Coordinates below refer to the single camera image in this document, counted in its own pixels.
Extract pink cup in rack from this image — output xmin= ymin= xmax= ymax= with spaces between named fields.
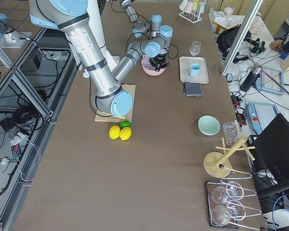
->
xmin=179 ymin=0 xmax=194 ymax=13

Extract wooden cutting board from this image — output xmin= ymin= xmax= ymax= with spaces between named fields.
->
xmin=94 ymin=84 xmax=136 ymax=123

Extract clear wine glass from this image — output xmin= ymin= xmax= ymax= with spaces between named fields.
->
xmin=189 ymin=40 xmax=201 ymax=57

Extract black glass tray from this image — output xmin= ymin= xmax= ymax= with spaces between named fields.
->
xmin=205 ymin=181 xmax=266 ymax=231

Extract beige plastic tray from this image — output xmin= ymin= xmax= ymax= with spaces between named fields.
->
xmin=179 ymin=56 xmax=209 ymax=84

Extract white cardboard box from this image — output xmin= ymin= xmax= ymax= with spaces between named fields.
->
xmin=209 ymin=7 xmax=245 ymax=34

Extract aluminium frame post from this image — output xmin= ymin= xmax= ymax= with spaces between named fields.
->
xmin=221 ymin=0 xmax=263 ymax=76

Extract dark grey folded cloth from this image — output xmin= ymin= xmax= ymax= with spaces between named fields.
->
xmin=183 ymin=82 xmax=204 ymax=97

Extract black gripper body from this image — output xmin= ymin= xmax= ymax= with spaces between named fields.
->
xmin=150 ymin=49 xmax=169 ymax=69

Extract light blue cup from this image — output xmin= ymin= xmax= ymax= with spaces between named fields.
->
xmin=189 ymin=63 xmax=201 ymax=77

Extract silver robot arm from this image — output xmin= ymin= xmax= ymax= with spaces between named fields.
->
xmin=29 ymin=0 xmax=173 ymax=117
xmin=119 ymin=0 xmax=162 ymax=38

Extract black bag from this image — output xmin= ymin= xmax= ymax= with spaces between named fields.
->
xmin=216 ymin=26 xmax=240 ymax=59

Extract pink bowl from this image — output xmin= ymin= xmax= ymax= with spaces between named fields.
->
xmin=142 ymin=55 xmax=166 ymax=76

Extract yellow cup in rack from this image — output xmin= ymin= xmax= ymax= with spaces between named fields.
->
xmin=192 ymin=0 xmax=198 ymax=11

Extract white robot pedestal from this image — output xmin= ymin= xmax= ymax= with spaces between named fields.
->
xmin=82 ymin=0 xmax=120 ymax=78

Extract upside-down wine glass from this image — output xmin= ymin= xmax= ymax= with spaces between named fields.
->
xmin=210 ymin=200 xmax=263 ymax=226
xmin=211 ymin=181 xmax=257 ymax=205

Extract yellow lemon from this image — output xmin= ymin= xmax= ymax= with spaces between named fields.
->
xmin=108 ymin=125 xmax=121 ymax=140
xmin=119 ymin=127 xmax=131 ymax=141

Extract mint green bowl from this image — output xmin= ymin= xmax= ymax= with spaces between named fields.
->
xmin=198 ymin=115 xmax=221 ymax=136

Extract black monitor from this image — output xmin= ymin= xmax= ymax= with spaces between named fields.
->
xmin=248 ymin=114 xmax=289 ymax=199

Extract blue teach pendant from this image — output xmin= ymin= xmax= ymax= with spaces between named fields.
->
xmin=255 ymin=67 xmax=285 ymax=95
xmin=247 ymin=102 xmax=279 ymax=135

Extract clear tumbler glass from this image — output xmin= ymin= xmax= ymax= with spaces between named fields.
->
xmin=223 ymin=121 xmax=241 ymax=145

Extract black thermos bottle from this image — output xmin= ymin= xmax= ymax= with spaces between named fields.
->
xmin=239 ymin=66 xmax=262 ymax=92

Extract clear plastic ice cubes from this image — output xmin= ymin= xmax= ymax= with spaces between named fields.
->
xmin=141 ymin=56 xmax=153 ymax=70

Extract white cup rack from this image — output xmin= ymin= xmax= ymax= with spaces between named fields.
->
xmin=179 ymin=1 xmax=206 ymax=24

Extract green lime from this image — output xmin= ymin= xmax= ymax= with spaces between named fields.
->
xmin=119 ymin=120 xmax=131 ymax=128

